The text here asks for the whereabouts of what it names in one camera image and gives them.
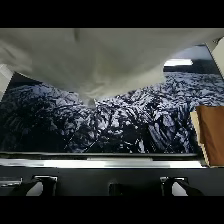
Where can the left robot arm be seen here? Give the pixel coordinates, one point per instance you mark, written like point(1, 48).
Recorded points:
point(40, 186)

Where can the white garment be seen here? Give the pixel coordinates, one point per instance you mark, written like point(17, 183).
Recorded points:
point(100, 56)

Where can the cream garment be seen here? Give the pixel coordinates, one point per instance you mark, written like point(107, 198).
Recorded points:
point(196, 128)

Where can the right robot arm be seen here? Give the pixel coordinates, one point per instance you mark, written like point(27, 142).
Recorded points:
point(176, 187)

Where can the silver frame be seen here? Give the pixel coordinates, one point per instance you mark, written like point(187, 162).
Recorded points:
point(100, 163)

